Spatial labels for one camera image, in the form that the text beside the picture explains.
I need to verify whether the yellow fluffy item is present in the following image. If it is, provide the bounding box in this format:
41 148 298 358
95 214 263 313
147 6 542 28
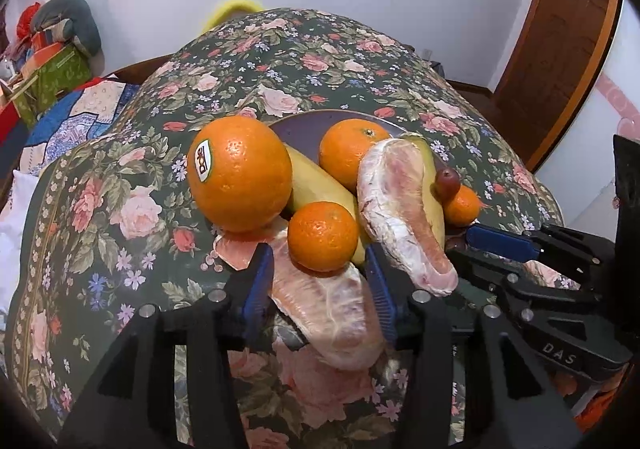
202 0 264 32

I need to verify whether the red fluffy item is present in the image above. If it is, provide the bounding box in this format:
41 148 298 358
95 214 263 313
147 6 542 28
16 2 42 37

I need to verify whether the white cloth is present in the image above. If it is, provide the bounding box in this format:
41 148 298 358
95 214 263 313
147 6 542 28
0 169 41 330

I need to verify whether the grey pillow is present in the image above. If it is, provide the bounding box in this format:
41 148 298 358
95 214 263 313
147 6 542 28
30 0 103 55

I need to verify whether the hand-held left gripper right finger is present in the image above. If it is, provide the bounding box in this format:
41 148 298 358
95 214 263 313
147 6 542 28
364 246 583 449

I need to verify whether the blue patchwork quilt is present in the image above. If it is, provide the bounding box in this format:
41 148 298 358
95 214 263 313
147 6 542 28
20 79 141 175

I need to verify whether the person's right forearm orange sleeve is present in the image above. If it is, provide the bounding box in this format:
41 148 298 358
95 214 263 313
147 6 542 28
575 369 631 435

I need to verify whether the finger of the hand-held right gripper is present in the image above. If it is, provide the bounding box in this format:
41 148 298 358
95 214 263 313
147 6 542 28
447 249 633 382
465 223 615 280

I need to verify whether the green box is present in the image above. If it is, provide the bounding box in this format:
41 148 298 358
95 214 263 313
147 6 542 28
12 46 93 115

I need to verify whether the pink pomelo peel scrap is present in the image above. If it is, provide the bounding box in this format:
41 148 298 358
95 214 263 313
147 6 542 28
214 231 268 271

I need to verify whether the orange box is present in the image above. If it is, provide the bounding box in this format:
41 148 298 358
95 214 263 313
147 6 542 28
30 42 76 65

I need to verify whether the dark purple round plate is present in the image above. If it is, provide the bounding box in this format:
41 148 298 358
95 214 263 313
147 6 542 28
267 109 468 255

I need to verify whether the brown wooden door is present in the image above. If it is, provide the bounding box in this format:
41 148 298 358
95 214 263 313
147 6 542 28
492 0 623 170

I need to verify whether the red box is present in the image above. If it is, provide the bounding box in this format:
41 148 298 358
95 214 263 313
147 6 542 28
0 99 26 150

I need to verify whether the small mandarin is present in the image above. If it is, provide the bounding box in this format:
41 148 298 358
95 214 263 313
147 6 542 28
442 184 483 228
287 200 360 272

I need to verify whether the peeled pomelo segment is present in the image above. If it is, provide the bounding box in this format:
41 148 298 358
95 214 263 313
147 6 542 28
270 229 388 372
356 139 460 298

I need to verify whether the large orange with sticker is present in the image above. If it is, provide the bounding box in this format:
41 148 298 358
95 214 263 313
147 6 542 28
187 116 293 234

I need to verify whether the yellow banana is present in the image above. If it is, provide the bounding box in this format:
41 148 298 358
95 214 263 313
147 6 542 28
400 133 447 250
282 143 373 265

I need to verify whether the wooden bed frame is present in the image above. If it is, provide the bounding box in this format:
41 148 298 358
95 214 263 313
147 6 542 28
102 54 173 82

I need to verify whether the red date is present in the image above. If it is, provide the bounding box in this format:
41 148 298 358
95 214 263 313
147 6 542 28
432 168 461 200

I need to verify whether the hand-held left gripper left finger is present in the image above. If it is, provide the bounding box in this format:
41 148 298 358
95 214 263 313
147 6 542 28
57 243 276 449

